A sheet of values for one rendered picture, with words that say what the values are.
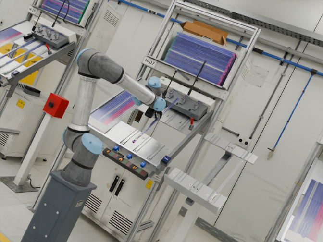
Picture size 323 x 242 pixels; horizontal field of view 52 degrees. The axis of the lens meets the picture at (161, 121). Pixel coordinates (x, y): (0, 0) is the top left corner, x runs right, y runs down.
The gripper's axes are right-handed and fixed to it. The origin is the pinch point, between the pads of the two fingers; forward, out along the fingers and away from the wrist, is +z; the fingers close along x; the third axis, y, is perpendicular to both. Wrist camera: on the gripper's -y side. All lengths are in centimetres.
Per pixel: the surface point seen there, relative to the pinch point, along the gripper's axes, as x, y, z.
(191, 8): 34, 96, -14
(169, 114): 2.7, 17.6, 16.9
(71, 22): 134, 52, 7
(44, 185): 50, -71, 33
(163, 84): 22.7, 38.3, 14.9
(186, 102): -2.4, 32.3, 14.5
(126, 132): 15.3, -15.4, 8.5
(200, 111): -15.5, 30.4, 14.0
